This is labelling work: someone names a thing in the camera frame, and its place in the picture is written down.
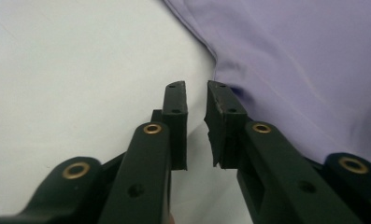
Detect white table mat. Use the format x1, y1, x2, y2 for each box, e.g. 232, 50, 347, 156
0, 0, 253, 224

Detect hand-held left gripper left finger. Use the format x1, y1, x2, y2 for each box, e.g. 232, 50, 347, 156
150, 80, 189, 172

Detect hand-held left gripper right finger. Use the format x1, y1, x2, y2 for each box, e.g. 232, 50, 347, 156
204, 79, 249, 170

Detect purple shorts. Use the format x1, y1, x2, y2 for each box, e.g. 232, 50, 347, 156
163, 0, 371, 171

